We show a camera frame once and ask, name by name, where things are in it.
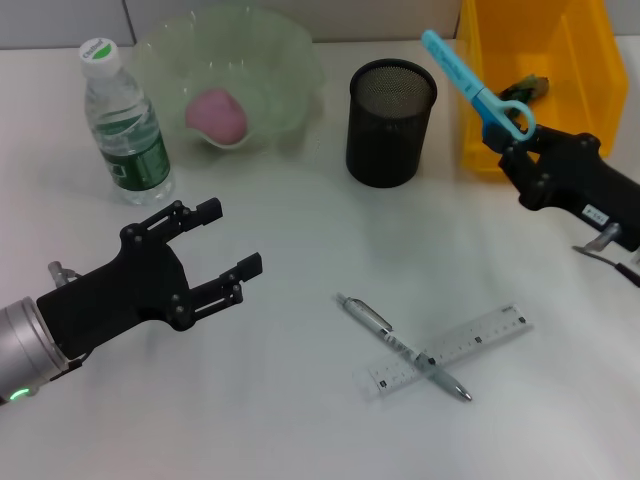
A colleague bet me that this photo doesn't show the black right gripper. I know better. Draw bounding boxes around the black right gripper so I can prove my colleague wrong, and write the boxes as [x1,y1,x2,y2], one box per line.
[481,123,640,254]

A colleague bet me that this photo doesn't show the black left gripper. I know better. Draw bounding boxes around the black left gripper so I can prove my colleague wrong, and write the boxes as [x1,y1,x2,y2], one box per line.
[35,196,265,363]

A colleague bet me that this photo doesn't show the green silver plastic wrapper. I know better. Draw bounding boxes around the green silver plastic wrapper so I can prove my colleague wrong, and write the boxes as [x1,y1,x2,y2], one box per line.
[499,73,552,105]

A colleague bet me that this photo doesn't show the blue scissors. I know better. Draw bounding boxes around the blue scissors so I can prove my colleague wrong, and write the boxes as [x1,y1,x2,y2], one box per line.
[420,29,538,144]

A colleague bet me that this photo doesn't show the clear water bottle green label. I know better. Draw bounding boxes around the clear water bottle green label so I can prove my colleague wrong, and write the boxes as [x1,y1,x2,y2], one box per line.
[78,36,178,208]

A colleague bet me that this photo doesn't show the black mesh pen holder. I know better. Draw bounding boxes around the black mesh pen holder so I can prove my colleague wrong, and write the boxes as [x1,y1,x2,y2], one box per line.
[345,58,439,190]

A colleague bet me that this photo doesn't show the silver ballpoint pen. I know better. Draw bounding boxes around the silver ballpoint pen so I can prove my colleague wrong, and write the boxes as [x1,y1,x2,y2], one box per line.
[333,292,474,403]

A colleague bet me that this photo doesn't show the transparent plastic ruler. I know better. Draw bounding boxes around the transparent plastic ruler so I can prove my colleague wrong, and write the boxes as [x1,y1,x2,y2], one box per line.
[353,301,535,400]

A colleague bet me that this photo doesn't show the green translucent fruit bowl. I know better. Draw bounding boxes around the green translucent fruit bowl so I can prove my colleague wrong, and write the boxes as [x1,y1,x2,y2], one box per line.
[130,5,328,154]

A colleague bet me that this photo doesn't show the yellow plastic bin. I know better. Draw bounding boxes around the yellow plastic bin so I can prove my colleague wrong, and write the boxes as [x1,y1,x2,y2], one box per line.
[453,0,631,175]

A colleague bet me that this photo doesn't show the right arm connector cable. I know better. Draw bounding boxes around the right arm connector cable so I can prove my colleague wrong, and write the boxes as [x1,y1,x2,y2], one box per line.
[571,221,640,289]

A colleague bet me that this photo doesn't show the arm connector cable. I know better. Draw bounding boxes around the arm connector cable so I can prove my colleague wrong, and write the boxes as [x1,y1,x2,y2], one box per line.
[571,221,640,289]
[46,259,97,382]

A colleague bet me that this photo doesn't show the left arm connector cable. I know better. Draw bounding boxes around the left arm connector cable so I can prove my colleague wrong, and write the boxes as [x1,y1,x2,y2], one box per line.
[46,259,97,382]

